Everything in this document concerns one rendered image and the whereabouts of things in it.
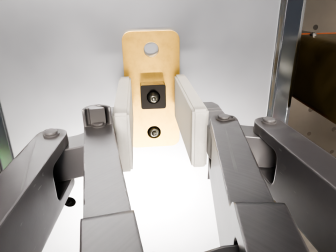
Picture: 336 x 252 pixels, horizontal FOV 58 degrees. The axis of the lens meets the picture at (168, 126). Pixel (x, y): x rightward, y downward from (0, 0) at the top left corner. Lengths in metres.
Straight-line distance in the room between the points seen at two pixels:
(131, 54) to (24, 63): 0.07
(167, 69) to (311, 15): 0.41
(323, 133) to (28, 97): 0.56
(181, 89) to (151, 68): 0.04
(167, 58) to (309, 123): 0.47
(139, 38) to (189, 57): 0.04
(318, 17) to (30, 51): 0.48
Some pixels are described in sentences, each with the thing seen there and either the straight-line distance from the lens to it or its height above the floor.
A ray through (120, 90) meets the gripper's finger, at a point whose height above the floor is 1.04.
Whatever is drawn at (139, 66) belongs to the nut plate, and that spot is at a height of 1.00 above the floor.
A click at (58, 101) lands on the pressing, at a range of 0.23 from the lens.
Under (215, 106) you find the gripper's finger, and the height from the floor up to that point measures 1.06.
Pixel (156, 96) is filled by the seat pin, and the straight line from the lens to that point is 0.20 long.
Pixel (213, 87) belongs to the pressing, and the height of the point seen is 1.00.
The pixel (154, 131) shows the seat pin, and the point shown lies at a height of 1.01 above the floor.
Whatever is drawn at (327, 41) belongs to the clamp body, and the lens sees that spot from 0.27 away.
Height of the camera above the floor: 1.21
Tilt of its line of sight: 66 degrees down
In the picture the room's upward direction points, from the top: 165 degrees clockwise
